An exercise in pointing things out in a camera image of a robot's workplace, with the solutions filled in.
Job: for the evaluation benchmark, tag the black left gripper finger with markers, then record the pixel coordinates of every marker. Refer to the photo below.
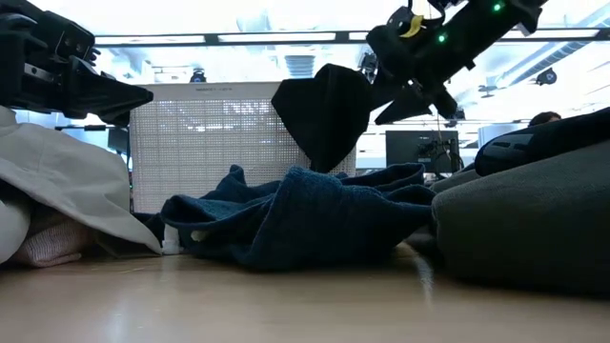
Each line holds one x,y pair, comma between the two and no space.
109,93
119,119

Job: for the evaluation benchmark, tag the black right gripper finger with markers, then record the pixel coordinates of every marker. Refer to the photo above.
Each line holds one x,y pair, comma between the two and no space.
405,107
447,107

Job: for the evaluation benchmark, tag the black cloth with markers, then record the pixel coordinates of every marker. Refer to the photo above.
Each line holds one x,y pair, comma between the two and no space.
324,119

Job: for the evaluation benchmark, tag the black garment with stripes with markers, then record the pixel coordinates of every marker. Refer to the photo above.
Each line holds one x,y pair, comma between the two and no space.
548,143

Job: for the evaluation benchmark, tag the dark grey garment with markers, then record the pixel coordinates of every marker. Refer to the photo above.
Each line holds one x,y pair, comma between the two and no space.
524,224

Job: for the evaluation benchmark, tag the dark blue terry towel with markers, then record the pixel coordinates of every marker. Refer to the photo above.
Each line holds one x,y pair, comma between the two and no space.
310,219

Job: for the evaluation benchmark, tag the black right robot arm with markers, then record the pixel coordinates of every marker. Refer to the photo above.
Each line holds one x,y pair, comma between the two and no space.
476,28

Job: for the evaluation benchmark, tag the black computer monitor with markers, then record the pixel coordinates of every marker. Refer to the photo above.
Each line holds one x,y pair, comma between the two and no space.
405,150

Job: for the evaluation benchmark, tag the white perforated laundry basket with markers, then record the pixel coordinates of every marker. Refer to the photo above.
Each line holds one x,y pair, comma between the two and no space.
190,157

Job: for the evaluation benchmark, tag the beige garment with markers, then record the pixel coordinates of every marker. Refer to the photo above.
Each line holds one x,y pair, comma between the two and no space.
57,176

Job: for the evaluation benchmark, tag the person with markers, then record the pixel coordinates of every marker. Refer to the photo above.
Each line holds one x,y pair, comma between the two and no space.
544,118

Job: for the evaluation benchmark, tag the black ceiling fixture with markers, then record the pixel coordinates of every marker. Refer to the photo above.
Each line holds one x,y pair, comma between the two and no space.
547,76

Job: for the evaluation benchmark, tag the small white plastic piece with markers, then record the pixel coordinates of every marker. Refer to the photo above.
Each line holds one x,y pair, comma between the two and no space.
170,244

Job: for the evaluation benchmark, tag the pink garment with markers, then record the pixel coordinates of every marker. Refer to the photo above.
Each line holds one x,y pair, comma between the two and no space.
52,240

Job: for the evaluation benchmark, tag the black overhead rail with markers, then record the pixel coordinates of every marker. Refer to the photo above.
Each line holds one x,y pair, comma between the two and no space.
340,35

